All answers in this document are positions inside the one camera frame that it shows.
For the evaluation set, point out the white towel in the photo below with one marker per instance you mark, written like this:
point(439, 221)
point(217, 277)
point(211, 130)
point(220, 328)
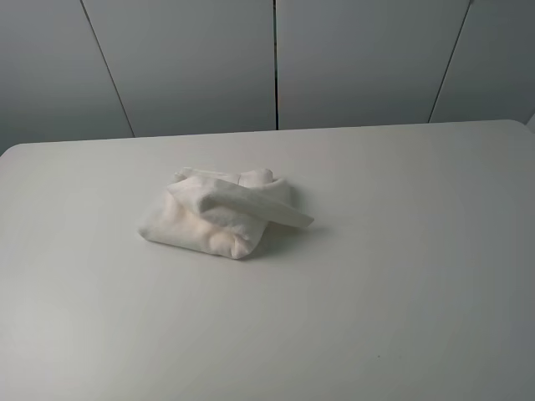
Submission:
point(220, 214)

